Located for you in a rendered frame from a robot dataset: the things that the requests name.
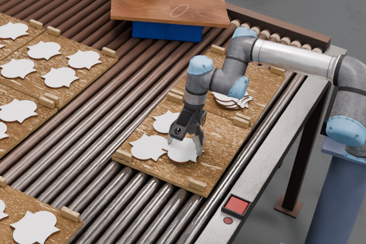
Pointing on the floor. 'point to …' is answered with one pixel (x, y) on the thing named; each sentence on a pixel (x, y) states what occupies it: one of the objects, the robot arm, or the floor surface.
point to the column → (337, 197)
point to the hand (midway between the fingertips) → (183, 150)
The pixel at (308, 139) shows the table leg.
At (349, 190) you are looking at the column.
